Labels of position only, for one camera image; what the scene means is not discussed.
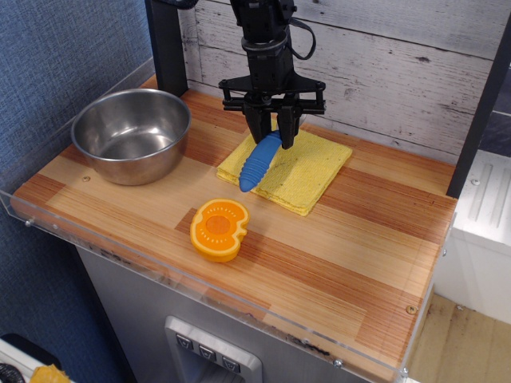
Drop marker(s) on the black vertical post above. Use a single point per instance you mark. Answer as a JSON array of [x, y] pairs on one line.
[[167, 48], [482, 114]]

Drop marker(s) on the blue handled metal fork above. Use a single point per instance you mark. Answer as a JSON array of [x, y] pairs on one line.
[[257, 164]]

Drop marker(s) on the orange toy fruit half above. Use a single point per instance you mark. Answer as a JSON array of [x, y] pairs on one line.
[[218, 228]]

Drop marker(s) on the grey dispenser button panel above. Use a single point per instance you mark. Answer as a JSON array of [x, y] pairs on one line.
[[203, 357]]

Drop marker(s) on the yellow folded napkin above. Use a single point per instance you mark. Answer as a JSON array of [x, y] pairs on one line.
[[298, 176]]

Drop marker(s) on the yellow cloth object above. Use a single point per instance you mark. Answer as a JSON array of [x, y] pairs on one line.
[[49, 374]]

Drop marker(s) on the stainless steel bowl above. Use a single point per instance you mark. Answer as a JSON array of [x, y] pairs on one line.
[[133, 137]]

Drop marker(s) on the clear acrylic table guard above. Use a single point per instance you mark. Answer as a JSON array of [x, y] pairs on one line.
[[336, 292]]

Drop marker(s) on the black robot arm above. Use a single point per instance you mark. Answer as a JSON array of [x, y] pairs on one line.
[[265, 21]]

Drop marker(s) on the black right vertical post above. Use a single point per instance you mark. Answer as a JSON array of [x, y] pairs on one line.
[[482, 114]]

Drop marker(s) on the black left vertical post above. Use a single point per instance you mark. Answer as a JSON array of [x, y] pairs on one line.
[[167, 48]]

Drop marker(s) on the white ribbed appliance top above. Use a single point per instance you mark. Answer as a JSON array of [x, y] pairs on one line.
[[482, 215]]

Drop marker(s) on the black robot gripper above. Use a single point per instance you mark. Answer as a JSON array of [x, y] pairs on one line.
[[272, 73]]

